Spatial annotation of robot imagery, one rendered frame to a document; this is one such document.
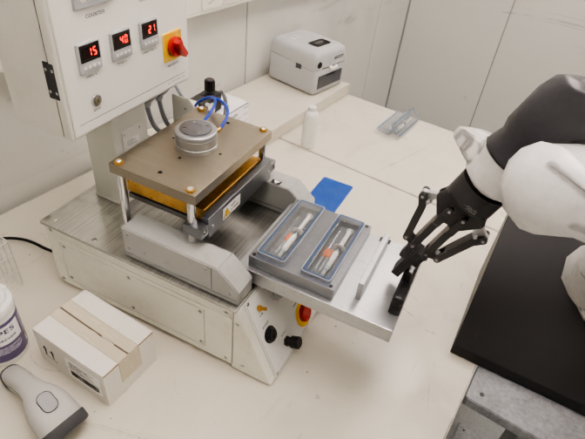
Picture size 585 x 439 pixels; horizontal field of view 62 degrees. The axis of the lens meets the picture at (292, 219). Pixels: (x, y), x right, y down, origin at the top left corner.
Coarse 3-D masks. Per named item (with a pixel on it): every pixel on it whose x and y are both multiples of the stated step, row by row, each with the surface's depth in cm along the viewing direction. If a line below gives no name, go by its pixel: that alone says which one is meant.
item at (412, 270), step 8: (408, 272) 85; (416, 272) 86; (400, 280) 83; (408, 280) 83; (400, 288) 81; (408, 288) 82; (400, 296) 80; (392, 304) 81; (400, 304) 80; (392, 312) 82
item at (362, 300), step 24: (384, 240) 90; (360, 264) 91; (384, 264) 91; (288, 288) 85; (360, 288) 82; (384, 288) 86; (336, 312) 83; (360, 312) 82; (384, 312) 82; (384, 336) 81
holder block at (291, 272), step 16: (320, 224) 95; (304, 240) 91; (256, 256) 86; (304, 256) 87; (352, 256) 89; (272, 272) 86; (288, 272) 84; (304, 288) 85; (320, 288) 83; (336, 288) 83
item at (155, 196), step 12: (252, 156) 100; (240, 168) 96; (252, 168) 98; (228, 180) 92; (132, 192) 92; (144, 192) 90; (156, 192) 88; (216, 192) 89; (156, 204) 90; (168, 204) 88; (180, 204) 87; (204, 204) 86; (180, 216) 88
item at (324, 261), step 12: (336, 228) 93; (348, 228) 93; (360, 228) 94; (324, 240) 90; (336, 240) 90; (348, 240) 90; (324, 252) 87; (336, 252) 88; (312, 264) 85; (324, 264) 85; (336, 264) 85; (324, 276) 83
